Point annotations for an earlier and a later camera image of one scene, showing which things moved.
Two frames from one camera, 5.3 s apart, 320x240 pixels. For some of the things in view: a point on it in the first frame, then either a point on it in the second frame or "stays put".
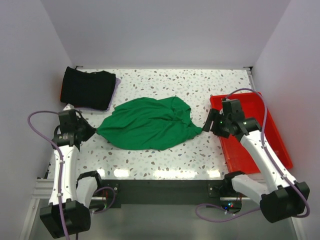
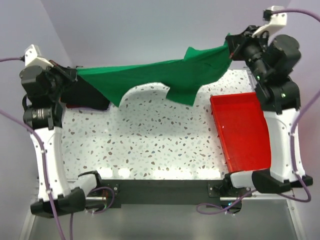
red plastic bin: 253,106 stays put
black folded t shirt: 89,90 stays put
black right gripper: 213,115 → 238,42
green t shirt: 146,123 → 179,78
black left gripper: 91,130 → 69,74
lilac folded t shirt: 117,81 stays put
